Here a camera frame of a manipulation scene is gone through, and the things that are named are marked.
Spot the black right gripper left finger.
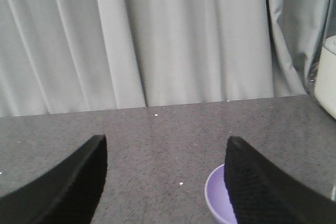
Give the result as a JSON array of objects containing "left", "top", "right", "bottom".
[{"left": 1, "top": 135, "right": 107, "bottom": 223}]

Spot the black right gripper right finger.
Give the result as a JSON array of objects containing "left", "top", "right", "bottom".
[{"left": 224, "top": 136, "right": 333, "bottom": 223}]

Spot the purple bowl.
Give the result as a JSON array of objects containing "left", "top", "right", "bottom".
[{"left": 204, "top": 164, "right": 237, "bottom": 224}]

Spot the white curtain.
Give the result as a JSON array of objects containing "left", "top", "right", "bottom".
[{"left": 1, "top": 0, "right": 330, "bottom": 116}]

